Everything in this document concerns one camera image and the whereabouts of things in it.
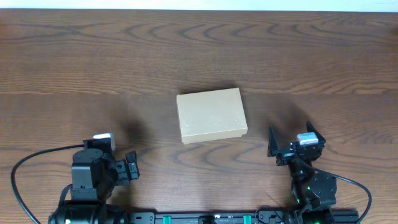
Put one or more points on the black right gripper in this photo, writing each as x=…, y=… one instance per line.
x=294, y=152

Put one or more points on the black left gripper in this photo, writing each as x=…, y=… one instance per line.
x=125, y=169

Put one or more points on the cardboard box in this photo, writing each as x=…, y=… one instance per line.
x=211, y=115

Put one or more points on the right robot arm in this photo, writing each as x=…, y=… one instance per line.
x=314, y=191

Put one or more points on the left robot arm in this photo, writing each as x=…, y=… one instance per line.
x=95, y=174

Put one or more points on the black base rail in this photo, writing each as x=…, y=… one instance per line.
x=267, y=216

